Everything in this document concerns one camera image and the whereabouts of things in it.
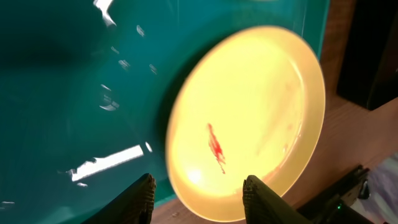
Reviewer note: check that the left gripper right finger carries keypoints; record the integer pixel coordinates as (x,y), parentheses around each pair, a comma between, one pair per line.
(263,206)

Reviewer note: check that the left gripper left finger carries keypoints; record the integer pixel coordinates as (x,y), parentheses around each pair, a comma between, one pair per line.
(133,206)

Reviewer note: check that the yellow-green plate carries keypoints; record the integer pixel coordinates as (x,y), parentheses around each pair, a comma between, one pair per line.
(253,105)

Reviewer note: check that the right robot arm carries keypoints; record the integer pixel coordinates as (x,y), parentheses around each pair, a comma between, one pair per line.
(333,205)

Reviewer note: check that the teal plastic tray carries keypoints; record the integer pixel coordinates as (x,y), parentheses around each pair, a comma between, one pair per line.
(87,87)

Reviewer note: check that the black rectangular tray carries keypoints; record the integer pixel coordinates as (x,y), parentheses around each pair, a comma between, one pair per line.
(368,74)

